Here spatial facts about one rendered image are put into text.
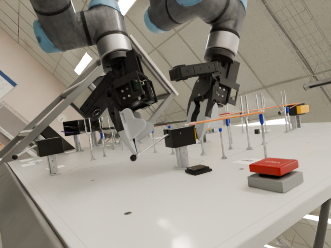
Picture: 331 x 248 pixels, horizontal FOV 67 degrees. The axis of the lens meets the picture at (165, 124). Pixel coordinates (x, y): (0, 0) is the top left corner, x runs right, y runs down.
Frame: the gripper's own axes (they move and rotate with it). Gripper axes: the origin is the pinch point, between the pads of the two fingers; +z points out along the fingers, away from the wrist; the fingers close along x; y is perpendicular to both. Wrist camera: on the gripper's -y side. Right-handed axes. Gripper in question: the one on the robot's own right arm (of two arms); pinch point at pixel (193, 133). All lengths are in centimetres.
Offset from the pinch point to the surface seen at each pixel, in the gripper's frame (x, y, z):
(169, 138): -0.5, -5.8, 2.6
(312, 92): 141, 225, -106
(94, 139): 80, -7, 7
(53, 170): 26.3, -24.5, 17.6
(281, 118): 192, 243, -82
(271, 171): -23.8, -0.6, 5.0
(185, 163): -1.0, -0.8, 6.9
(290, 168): -24.6, 1.9, 3.8
